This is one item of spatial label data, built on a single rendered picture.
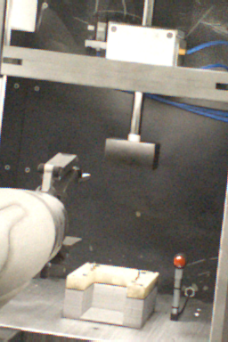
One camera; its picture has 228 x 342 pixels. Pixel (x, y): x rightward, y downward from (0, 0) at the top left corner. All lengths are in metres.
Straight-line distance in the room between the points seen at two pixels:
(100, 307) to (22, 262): 0.81
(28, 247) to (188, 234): 1.03
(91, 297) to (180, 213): 0.30
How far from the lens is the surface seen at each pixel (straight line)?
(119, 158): 1.81
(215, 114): 2.02
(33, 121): 2.10
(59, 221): 1.19
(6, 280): 1.04
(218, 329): 1.64
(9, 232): 1.03
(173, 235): 2.06
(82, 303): 1.78
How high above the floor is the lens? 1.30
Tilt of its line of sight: 3 degrees down
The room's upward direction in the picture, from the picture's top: 7 degrees clockwise
